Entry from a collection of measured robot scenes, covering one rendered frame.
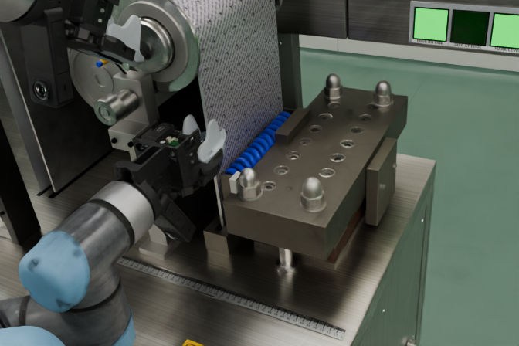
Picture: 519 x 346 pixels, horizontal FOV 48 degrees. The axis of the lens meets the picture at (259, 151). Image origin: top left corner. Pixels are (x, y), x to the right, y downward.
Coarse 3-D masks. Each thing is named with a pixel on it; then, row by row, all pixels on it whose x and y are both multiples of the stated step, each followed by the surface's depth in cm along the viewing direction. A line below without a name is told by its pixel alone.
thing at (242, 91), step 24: (240, 48) 88; (264, 48) 95; (216, 72) 83; (240, 72) 90; (264, 72) 97; (216, 96) 84; (240, 96) 91; (264, 96) 98; (216, 120) 86; (240, 120) 92; (264, 120) 100; (240, 144) 94
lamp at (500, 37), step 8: (496, 16) 88; (504, 16) 87; (512, 16) 87; (496, 24) 89; (504, 24) 88; (512, 24) 87; (496, 32) 89; (504, 32) 89; (512, 32) 88; (496, 40) 90; (504, 40) 89; (512, 40) 89
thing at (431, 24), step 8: (416, 8) 93; (424, 8) 93; (416, 16) 94; (424, 16) 93; (432, 16) 92; (440, 16) 92; (416, 24) 94; (424, 24) 94; (432, 24) 93; (440, 24) 93; (416, 32) 95; (424, 32) 94; (432, 32) 94; (440, 32) 93
